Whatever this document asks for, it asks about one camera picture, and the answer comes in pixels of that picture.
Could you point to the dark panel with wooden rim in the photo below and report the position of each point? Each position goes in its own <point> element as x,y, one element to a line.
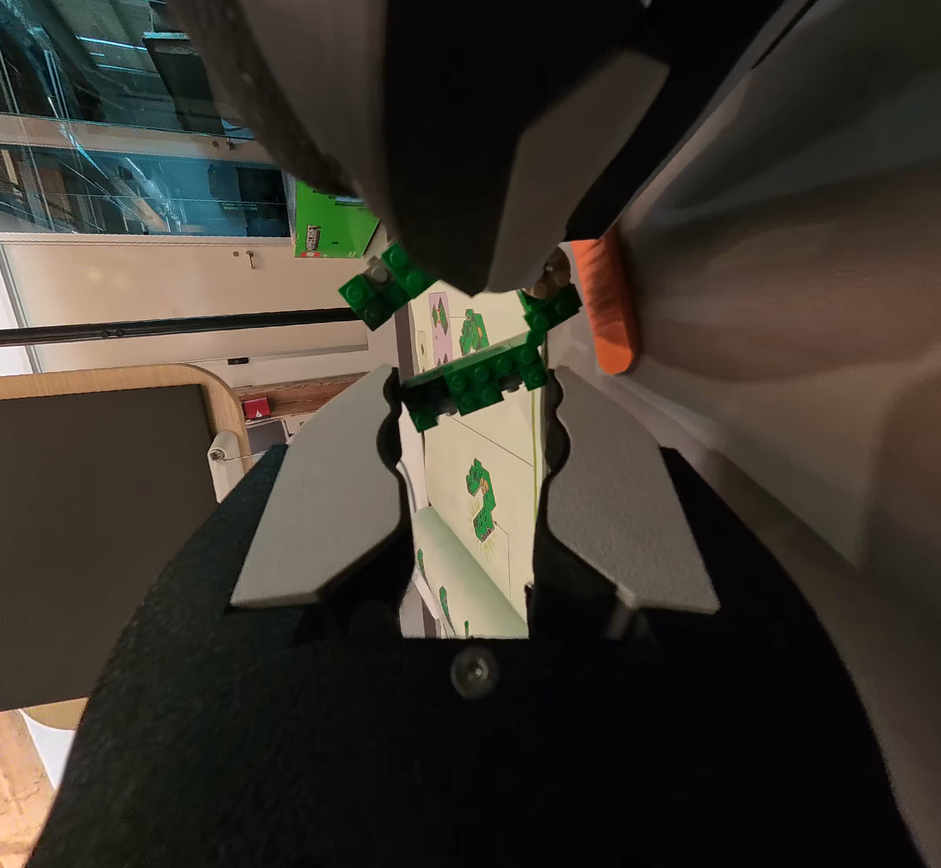
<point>95,515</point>

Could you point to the grey desk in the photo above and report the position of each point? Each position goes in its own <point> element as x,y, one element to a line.
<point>772,294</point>

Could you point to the orange brick separator tool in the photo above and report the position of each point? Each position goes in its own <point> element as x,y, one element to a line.
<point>606,309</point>

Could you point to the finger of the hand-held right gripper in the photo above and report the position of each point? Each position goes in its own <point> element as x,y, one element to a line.
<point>581,147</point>
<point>309,59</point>

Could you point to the light green instruction booklet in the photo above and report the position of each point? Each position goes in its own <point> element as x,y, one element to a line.
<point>456,456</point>

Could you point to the large green brick assembly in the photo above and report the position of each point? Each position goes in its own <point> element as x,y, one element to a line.
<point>478,383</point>

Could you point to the green cardboard box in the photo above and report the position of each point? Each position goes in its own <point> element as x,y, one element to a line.
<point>331,221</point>

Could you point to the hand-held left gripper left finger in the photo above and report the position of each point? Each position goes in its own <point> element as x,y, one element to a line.
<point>323,500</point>

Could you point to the green brick assembly tan stud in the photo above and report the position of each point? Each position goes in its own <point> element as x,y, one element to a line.
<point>551,311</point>

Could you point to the white cabinet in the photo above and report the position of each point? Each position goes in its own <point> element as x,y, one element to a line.
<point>147,280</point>

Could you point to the green and grey brick piece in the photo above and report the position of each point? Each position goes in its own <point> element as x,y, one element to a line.
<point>401,271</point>

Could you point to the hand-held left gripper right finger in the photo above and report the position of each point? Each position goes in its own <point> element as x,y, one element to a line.
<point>625,515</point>

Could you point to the small red box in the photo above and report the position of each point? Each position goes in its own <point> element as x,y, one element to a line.
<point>256,408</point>

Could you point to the glass partition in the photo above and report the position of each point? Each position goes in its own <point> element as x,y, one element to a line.
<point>110,74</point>

